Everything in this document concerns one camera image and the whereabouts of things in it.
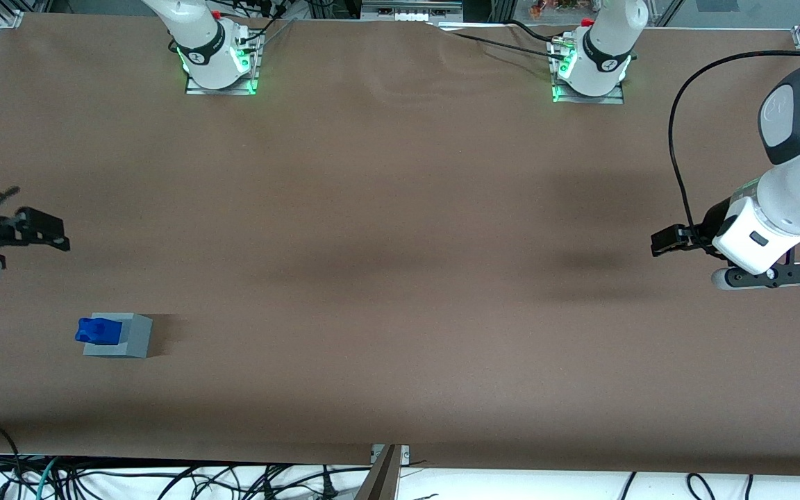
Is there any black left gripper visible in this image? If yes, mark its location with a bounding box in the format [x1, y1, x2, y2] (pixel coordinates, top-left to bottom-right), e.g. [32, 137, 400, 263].
[651, 197, 732, 258]

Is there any blue plastic part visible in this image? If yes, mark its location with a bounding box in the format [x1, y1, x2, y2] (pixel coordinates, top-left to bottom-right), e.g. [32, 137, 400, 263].
[74, 317, 124, 347]

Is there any gray square base block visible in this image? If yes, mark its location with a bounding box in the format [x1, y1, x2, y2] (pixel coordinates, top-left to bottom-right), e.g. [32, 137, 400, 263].
[82, 312, 154, 360]

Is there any paper table cover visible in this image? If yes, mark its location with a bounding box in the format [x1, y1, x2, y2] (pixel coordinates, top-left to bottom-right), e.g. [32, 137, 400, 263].
[0, 12, 800, 477]

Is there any white power strip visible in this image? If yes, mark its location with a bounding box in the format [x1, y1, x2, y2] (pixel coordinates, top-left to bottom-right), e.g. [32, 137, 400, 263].
[360, 0, 465, 22]

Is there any aluminium profile beam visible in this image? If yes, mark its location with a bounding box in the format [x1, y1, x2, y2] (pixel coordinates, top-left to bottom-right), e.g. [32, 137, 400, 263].
[353, 444, 411, 500]

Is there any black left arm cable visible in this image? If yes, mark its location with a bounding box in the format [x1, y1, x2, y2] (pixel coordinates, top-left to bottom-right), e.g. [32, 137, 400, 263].
[669, 51, 800, 240]

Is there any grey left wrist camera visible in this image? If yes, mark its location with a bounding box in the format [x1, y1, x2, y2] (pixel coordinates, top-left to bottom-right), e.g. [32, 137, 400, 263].
[711, 262, 800, 292]

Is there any teal floor cable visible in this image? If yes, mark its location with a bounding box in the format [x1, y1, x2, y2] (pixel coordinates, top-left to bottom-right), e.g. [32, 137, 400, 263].
[33, 456, 62, 500]

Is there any black cable across table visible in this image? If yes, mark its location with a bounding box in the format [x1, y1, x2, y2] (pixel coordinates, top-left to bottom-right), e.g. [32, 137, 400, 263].
[431, 19, 567, 60]

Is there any black floor cable bundle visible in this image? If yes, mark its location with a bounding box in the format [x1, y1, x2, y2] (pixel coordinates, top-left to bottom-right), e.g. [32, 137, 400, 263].
[60, 461, 373, 500]

